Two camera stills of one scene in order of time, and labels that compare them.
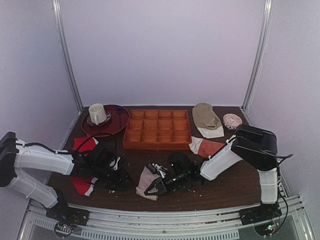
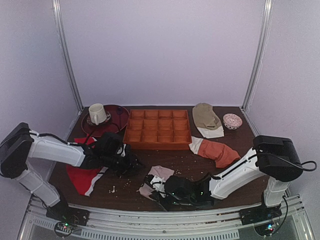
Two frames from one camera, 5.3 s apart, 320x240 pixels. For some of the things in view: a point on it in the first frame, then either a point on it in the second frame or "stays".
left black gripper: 117,178 → 127,163
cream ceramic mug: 97,113 stays
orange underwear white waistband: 204,147 stays
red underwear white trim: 84,185 stays
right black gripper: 164,180 → 160,191
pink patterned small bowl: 231,121 stays
